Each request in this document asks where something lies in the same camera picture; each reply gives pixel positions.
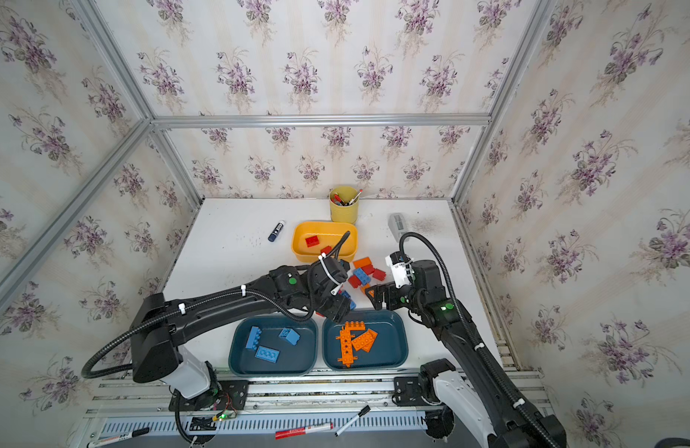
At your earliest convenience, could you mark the blue long lego brick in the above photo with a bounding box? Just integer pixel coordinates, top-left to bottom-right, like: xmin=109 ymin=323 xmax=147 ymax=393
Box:
xmin=352 ymin=268 xmax=371 ymax=285

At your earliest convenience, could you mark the large blue lego block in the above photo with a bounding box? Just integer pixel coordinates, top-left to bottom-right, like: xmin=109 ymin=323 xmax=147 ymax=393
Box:
xmin=339 ymin=289 xmax=357 ymax=310

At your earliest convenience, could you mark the orange lego brick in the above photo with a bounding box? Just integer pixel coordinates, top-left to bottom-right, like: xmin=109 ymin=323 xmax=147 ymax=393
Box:
xmin=344 ymin=321 xmax=366 ymax=332
xmin=352 ymin=329 xmax=378 ymax=353

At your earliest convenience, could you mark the orange lego top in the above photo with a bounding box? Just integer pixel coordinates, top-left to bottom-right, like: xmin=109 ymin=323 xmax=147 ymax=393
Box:
xmin=353 ymin=257 xmax=372 ymax=269

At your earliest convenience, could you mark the blue sloped lego brick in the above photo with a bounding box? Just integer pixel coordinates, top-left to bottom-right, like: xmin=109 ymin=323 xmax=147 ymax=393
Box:
xmin=279 ymin=328 xmax=301 ymax=346

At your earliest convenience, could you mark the long orange lego plate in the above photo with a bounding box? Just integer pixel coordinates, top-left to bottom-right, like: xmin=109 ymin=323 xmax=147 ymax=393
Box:
xmin=337 ymin=328 xmax=357 ymax=368

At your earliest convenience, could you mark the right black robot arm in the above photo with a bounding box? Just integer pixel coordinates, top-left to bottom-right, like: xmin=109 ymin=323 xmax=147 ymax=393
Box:
xmin=365 ymin=231 xmax=567 ymax=447

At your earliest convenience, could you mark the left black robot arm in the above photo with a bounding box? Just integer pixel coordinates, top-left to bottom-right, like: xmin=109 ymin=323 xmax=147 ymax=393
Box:
xmin=81 ymin=233 xmax=350 ymax=399

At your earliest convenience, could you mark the right teal plastic bin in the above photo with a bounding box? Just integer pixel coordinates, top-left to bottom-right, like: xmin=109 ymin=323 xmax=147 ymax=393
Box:
xmin=322 ymin=310 xmax=409 ymax=371

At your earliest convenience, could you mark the teal plastic bin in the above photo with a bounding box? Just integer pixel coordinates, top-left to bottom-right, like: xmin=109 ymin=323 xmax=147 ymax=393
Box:
xmin=322 ymin=310 xmax=409 ymax=371
xmin=228 ymin=315 xmax=318 ymax=377

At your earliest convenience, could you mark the yellow plastic bin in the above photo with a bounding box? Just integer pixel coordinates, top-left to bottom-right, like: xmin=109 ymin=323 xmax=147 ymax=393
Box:
xmin=292 ymin=221 xmax=358 ymax=264

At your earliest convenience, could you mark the grey stapler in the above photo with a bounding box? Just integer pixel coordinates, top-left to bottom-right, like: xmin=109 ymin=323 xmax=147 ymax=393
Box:
xmin=388 ymin=213 xmax=409 ymax=242

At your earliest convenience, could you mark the left teal plastic bin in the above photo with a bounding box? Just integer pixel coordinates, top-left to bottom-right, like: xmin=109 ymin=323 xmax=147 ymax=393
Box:
xmin=228 ymin=315 xmax=318 ymax=377

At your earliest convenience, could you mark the blue glue stick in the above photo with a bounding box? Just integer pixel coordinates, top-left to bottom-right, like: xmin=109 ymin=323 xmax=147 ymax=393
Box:
xmin=268 ymin=221 xmax=284 ymax=242

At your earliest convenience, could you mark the yellow pen cup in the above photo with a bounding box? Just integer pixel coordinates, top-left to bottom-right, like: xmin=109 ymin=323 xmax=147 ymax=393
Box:
xmin=329 ymin=186 xmax=361 ymax=224

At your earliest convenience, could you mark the black white marker pen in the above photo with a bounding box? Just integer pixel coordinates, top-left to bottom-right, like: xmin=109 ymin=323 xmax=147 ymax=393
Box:
xmin=335 ymin=405 xmax=371 ymax=437

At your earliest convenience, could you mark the red marker pen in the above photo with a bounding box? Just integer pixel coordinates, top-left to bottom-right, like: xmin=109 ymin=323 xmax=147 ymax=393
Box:
xmin=275 ymin=422 xmax=334 ymax=440

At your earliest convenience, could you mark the black marker at left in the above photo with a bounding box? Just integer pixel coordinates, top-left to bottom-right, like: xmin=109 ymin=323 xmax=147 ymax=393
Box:
xmin=87 ymin=427 xmax=151 ymax=448

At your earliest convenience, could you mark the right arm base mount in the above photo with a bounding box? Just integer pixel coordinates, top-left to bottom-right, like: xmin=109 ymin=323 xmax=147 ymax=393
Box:
xmin=391 ymin=358 xmax=473 ymax=407

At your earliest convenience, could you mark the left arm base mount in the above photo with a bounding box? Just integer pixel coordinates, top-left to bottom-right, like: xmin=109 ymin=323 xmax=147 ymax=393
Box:
xmin=169 ymin=380 xmax=250 ymax=413

